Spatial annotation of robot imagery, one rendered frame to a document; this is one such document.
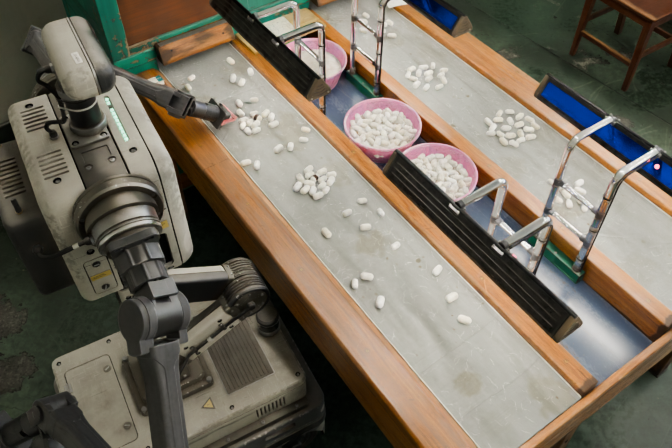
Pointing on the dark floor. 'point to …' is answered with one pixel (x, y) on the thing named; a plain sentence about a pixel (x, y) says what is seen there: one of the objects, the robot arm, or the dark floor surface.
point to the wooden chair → (630, 7)
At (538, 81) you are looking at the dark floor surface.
